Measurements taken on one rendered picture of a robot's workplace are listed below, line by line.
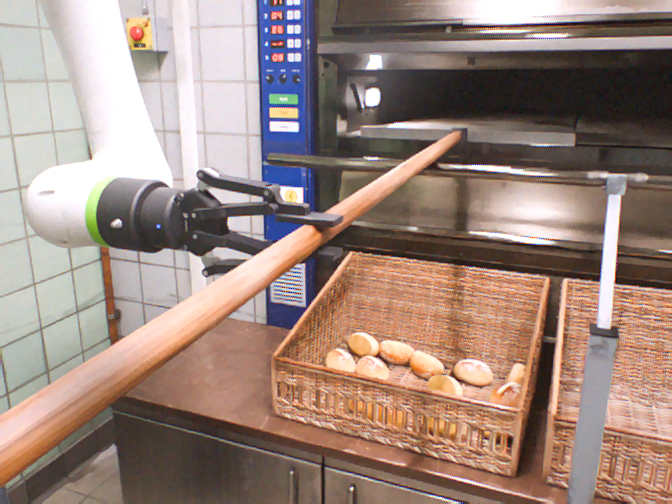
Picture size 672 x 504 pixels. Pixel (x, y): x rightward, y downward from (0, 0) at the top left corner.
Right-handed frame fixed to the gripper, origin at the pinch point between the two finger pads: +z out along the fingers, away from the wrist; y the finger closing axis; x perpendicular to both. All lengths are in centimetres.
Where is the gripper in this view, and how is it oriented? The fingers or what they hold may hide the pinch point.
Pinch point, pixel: (310, 234)
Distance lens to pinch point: 65.9
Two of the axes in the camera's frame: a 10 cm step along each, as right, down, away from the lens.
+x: -3.7, 2.7, -8.9
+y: -0.1, 9.6, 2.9
